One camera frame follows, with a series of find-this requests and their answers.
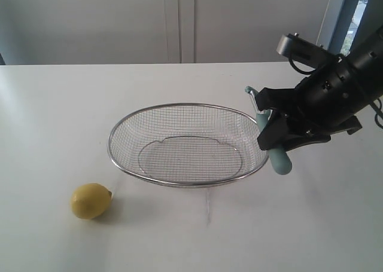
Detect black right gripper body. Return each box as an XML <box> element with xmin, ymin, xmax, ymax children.
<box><xmin>279</xmin><ymin>58</ymin><xmax>367</xmax><ymax>151</ymax></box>

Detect teal handled peeler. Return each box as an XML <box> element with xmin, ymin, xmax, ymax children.
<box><xmin>245</xmin><ymin>86</ymin><xmax>292</xmax><ymax>175</ymax></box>

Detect yellow lemon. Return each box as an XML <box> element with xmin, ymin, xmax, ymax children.
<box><xmin>70</xmin><ymin>183</ymin><xmax>113</xmax><ymax>220</ymax></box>

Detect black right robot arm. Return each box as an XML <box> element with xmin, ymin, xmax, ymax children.
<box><xmin>255</xmin><ymin>28</ymin><xmax>382</xmax><ymax>151</ymax></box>

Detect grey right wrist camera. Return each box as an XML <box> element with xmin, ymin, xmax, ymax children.
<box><xmin>276</xmin><ymin>34</ymin><xmax>336</xmax><ymax>69</ymax></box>

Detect oval wire mesh basket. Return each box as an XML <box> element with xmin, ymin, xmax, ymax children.
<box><xmin>108</xmin><ymin>103</ymin><xmax>269</xmax><ymax>188</ymax></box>

